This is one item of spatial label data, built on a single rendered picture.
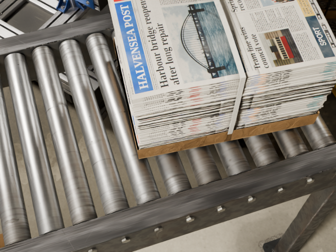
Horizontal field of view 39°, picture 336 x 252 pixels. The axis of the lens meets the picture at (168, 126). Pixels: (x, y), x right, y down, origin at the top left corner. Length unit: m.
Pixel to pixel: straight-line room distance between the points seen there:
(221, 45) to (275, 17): 0.12
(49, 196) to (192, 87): 0.37
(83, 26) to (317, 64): 0.58
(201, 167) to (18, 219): 0.37
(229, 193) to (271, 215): 0.87
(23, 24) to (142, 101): 1.32
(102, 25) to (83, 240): 0.53
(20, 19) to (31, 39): 0.90
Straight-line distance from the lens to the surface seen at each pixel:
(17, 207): 0.98
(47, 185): 0.98
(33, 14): 2.09
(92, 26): 1.19
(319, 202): 1.27
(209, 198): 0.94
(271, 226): 1.80
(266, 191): 0.97
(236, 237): 1.77
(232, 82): 0.81
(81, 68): 1.12
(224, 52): 0.83
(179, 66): 0.81
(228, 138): 0.98
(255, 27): 0.88
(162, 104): 0.81
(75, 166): 0.99
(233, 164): 0.98
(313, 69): 0.86
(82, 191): 0.96
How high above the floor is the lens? 1.67
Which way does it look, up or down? 60 degrees down
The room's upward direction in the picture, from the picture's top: straight up
